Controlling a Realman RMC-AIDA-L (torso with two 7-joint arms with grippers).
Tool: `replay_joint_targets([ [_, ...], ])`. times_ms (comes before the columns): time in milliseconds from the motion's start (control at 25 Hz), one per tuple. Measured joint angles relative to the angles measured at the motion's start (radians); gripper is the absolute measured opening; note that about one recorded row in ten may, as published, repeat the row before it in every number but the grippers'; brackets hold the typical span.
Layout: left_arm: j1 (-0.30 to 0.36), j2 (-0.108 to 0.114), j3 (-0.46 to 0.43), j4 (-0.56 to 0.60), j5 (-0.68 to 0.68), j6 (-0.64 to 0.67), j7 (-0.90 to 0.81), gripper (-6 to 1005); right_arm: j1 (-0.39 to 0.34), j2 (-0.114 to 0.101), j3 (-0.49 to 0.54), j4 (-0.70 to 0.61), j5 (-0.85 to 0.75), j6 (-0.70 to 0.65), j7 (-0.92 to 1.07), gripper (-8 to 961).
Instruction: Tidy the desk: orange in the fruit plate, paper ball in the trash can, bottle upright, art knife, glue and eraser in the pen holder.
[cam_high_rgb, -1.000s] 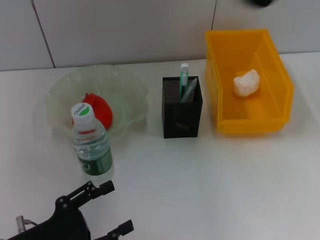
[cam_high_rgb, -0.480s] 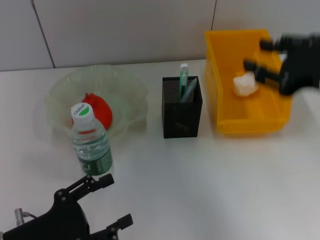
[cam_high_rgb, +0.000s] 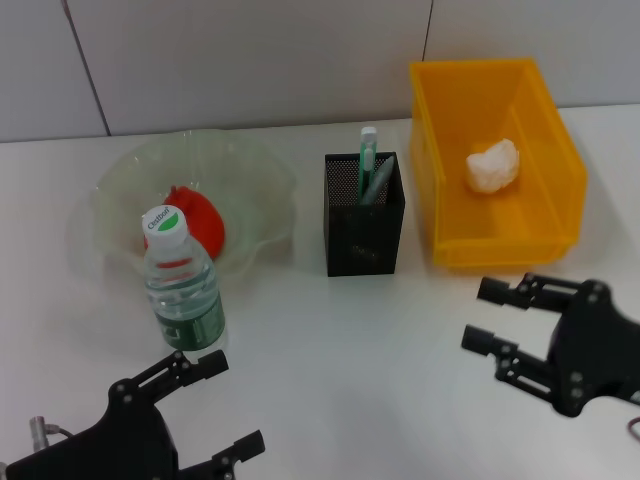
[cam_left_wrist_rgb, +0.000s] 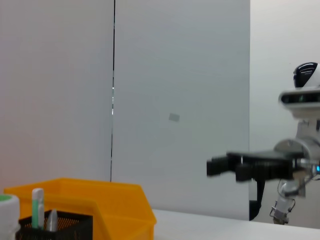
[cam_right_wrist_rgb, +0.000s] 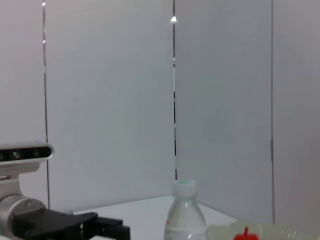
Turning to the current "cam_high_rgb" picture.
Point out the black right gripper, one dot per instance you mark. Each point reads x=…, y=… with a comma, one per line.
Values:
x=595, y=350

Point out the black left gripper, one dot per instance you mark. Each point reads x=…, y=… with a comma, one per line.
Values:
x=125, y=440

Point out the clear plastic water bottle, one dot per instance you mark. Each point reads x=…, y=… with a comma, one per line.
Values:
x=182, y=300

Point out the white paper ball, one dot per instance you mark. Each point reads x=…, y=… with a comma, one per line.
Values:
x=492, y=167

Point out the grey marker pen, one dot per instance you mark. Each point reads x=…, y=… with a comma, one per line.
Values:
x=381, y=177

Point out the red orange toy fruit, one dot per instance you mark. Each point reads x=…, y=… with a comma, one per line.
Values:
x=205, y=220

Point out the green utility knife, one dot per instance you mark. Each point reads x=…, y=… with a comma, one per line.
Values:
x=367, y=160

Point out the black mesh pen holder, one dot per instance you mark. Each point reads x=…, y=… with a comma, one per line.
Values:
x=365, y=240

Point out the green glass fruit plate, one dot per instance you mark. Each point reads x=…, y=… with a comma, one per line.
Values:
x=240, y=165

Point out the yellow plastic bin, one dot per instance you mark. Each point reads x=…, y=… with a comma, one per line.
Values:
x=550, y=210

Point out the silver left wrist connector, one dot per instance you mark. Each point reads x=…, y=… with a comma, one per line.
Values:
x=37, y=432

